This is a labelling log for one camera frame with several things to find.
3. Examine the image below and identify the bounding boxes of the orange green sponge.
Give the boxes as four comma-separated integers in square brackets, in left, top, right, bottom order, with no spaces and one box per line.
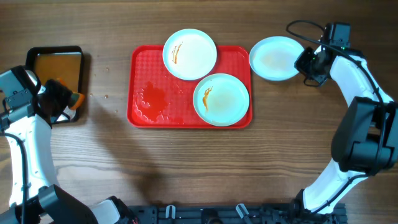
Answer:
[57,78,85,110]

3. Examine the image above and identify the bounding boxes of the white plate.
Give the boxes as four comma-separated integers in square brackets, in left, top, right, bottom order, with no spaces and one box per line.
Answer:
[162,29,218,81]
[249,36,304,82]
[193,73,250,127]

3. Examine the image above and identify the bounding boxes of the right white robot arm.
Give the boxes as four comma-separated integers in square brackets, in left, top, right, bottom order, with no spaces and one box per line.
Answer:
[287,22,397,222]

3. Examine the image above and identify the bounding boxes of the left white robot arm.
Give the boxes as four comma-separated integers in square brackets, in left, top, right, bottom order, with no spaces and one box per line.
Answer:
[1,66,137,223]

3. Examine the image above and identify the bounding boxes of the red plastic tray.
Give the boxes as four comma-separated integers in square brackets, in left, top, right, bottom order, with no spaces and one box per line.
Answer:
[126,45,253,129]

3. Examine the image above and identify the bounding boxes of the black water basin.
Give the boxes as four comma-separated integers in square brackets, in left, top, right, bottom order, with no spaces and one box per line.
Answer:
[25,45,84,124]

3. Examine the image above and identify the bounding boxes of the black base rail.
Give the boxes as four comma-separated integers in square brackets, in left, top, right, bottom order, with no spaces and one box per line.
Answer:
[70,202,348,224]

